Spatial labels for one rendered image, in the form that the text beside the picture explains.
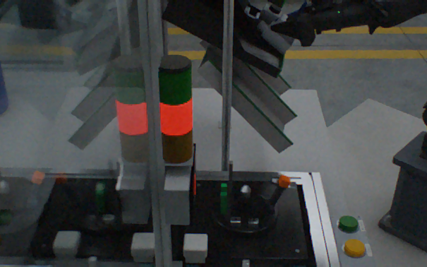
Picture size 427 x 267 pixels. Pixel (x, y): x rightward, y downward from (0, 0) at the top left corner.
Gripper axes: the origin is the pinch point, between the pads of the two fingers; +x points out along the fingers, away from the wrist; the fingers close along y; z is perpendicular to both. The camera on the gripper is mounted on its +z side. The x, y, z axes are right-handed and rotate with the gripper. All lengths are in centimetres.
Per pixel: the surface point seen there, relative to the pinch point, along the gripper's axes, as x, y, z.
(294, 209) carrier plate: 1.2, 20.3, -34.6
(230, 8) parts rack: 8.3, 10.9, 7.6
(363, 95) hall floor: 18, -220, -115
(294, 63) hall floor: 66, -251, -99
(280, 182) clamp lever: 1.4, 25.0, -24.9
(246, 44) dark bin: 10.7, -0.7, -3.7
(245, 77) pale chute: 14.8, -6.5, -13.8
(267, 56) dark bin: 6.5, -0.6, -7.3
